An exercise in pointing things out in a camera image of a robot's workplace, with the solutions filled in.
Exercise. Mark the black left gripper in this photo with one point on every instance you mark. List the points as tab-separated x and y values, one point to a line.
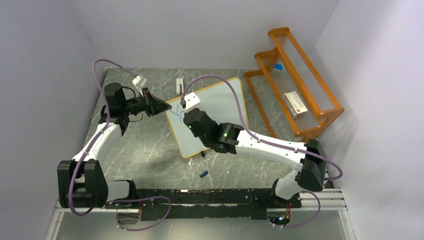
154	105

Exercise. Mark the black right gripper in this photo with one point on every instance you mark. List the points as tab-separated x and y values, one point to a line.
200	110

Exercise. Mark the yellow-framed whiteboard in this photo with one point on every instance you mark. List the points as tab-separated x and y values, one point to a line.
218	102

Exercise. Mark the blue marker cap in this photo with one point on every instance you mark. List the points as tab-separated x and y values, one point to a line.
203	174

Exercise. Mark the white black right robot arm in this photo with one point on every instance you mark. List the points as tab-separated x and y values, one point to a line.
305	159

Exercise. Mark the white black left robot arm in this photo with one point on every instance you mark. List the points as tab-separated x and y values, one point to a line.
82	178

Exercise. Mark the white whiteboard eraser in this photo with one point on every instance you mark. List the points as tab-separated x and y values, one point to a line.
179	85

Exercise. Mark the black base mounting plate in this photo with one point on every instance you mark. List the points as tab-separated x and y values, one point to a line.
252	203

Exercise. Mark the white red box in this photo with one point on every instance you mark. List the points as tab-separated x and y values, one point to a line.
294	103

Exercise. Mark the blue-capped item on shelf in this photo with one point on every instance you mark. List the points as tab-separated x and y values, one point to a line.
278	67

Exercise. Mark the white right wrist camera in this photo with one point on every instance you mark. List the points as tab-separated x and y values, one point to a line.
192	101

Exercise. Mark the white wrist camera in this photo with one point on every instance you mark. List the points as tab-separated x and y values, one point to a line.
139	82
192	101

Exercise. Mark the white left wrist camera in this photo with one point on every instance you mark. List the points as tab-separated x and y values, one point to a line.
139	82

